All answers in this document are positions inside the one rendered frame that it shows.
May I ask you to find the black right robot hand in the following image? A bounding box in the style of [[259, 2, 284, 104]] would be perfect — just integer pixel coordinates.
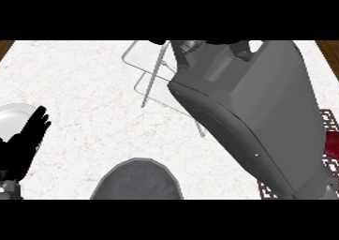
[[147, 39, 245, 46]]

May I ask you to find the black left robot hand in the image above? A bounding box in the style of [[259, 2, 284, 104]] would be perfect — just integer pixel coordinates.
[[0, 105, 55, 186]]

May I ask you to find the brown white patterned placemat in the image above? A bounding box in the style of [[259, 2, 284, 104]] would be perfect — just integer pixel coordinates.
[[258, 108, 339, 201]]

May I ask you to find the dark red squash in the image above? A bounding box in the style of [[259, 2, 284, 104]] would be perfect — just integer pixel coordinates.
[[324, 130, 339, 161]]

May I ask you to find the white plate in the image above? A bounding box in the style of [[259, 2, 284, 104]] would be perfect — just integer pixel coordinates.
[[0, 102, 44, 193]]

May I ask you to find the dark grey round pan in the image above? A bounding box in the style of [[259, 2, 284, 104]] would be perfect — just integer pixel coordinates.
[[90, 157, 186, 201]]

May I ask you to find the silver wire tiered shelf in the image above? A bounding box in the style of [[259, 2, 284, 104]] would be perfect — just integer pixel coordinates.
[[121, 39, 209, 139]]

